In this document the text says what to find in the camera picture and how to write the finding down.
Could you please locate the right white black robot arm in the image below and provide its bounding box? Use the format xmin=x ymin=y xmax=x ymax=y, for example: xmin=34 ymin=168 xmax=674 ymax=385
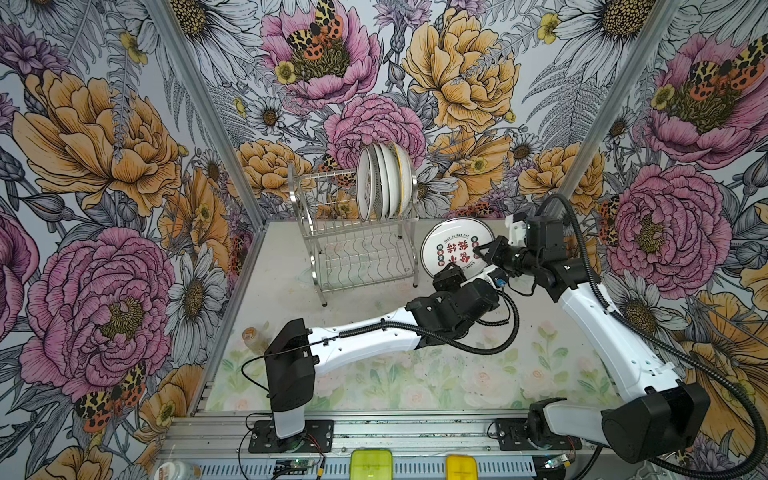
xmin=479 ymin=214 xmax=710 ymax=463

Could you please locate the chrome wire dish rack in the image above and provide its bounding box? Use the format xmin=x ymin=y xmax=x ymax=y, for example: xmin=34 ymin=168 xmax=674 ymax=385
xmin=287 ymin=166 xmax=422 ymax=307

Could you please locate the white jar with lid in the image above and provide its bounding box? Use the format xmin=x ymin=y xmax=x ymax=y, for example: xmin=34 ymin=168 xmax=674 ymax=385
xmin=153 ymin=460 xmax=202 ymax=480

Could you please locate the left yellow green box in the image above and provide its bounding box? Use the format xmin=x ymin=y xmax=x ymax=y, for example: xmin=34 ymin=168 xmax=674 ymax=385
xmin=349 ymin=449 xmax=394 ymax=480

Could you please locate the plain white plate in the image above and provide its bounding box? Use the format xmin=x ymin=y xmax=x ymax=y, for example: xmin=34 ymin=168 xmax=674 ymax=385
xmin=356 ymin=148 xmax=374 ymax=222

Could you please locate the left aluminium corner post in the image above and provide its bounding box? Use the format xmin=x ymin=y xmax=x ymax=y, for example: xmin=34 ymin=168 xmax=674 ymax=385
xmin=147 ymin=1 xmax=266 ymax=232

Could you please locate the small green circuit board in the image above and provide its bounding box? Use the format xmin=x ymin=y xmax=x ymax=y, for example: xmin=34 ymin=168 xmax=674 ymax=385
xmin=273 ymin=459 xmax=316 ymax=473

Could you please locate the right black corrugated cable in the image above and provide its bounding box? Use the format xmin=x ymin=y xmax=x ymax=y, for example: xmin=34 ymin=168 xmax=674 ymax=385
xmin=536 ymin=193 xmax=768 ymax=480

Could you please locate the right aluminium corner post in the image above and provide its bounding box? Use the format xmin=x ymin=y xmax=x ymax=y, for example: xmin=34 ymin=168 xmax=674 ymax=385
xmin=548 ymin=1 xmax=682 ymax=205

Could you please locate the black striped rim plate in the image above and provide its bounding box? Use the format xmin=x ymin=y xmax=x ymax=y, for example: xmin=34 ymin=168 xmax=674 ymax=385
xmin=371 ymin=144 xmax=384 ymax=221

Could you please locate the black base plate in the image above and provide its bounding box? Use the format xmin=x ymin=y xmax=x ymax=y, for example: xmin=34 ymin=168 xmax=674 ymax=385
xmin=246 ymin=420 xmax=334 ymax=454
xmin=494 ymin=417 xmax=583 ymax=451

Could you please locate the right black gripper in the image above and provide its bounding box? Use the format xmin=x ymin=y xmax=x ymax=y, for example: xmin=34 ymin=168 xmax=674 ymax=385
xmin=474 ymin=234 xmax=542 ymax=279

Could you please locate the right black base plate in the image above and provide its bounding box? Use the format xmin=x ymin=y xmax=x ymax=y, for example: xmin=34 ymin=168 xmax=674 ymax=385
xmin=494 ymin=417 xmax=583 ymax=451

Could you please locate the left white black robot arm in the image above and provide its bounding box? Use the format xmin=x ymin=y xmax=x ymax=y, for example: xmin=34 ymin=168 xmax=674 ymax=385
xmin=263 ymin=265 xmax=516 ymax=443

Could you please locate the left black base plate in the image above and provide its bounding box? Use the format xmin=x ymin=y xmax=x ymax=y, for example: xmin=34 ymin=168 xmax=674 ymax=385
xmin=246 ymin=420 xmax=334 ymax=454

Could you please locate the right yellow box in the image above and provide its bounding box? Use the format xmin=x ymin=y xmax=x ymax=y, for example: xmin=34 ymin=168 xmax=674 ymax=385
xmin=445 ymin=455 xmax=479 ymax=480

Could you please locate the floral patterned white plate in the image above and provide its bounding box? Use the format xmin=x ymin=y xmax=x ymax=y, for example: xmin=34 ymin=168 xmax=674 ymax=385
xmin=420 ymin=217 xmax=495 ymax=278

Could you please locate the aluminium front rail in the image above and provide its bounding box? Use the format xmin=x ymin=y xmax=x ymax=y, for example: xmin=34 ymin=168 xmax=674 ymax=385
xmin=157 ymin=411 xmax=671 ymax=479

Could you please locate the aluminium corner post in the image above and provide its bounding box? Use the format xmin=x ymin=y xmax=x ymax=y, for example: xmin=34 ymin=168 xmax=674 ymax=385
xmin=548 ymin=1 xmax=682 ymax=205
xmin=147 ymin=1 xmax=266 ymax=232

